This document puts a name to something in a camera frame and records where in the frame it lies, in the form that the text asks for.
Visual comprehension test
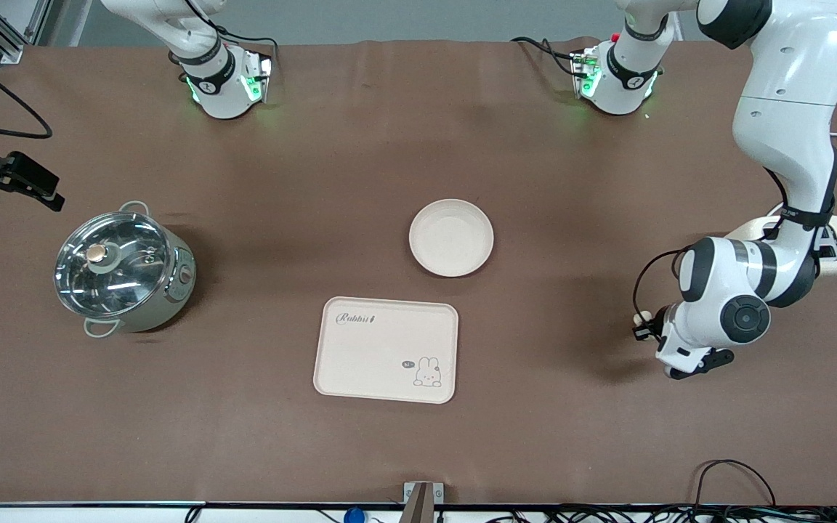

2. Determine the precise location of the cream round plate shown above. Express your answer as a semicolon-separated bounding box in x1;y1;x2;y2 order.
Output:
408;198;496;278

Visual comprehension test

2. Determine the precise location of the cream rabbit print tray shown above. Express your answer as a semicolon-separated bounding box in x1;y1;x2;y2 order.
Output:
312;296;460;405

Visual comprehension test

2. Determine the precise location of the glass pot lid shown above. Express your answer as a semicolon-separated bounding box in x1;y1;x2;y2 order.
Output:
54;211;173;318

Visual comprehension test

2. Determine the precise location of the brown table mat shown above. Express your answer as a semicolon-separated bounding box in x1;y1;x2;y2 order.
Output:
0;38;837;507

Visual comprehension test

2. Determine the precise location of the steel electric cooking pot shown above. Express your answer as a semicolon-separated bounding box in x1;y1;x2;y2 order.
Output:
54;200;197;339

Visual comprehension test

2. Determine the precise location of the aluminium frame profile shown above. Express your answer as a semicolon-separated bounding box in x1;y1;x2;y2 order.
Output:
0;0;54;65

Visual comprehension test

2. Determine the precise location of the black looped cable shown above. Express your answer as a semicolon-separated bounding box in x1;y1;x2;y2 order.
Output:
693;459;777;509

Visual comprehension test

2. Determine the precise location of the black cable bundle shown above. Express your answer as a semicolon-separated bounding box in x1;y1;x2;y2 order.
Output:
462;504;837;523

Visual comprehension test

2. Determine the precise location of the black right base cable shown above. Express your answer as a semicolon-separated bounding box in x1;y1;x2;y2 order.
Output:
211;25;279;62

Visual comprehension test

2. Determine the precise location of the black base cable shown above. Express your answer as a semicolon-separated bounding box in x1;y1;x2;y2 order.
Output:
211;25;279;62
510;36;581;73

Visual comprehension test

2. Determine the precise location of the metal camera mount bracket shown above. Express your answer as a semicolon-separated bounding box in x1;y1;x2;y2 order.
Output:
403;481;444;523

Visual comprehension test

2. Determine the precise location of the black left base cable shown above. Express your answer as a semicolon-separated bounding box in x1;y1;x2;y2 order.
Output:
510;36;581;73

